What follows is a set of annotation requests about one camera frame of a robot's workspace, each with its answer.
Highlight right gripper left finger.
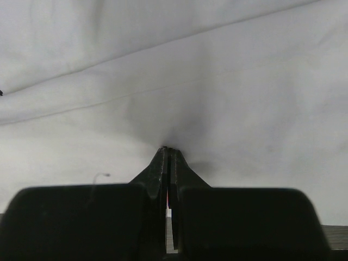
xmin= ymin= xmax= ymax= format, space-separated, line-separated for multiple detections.
xmin=1 ymin=148 xmax=168 ymax=260

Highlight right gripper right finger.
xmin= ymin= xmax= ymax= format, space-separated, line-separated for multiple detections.
xmin=168 ymin=149 xmax=331 ymax=260

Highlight white floral print t-shirt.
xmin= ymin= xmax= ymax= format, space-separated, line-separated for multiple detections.
xmin=1 ymin=1 xmax=347 ymax=225

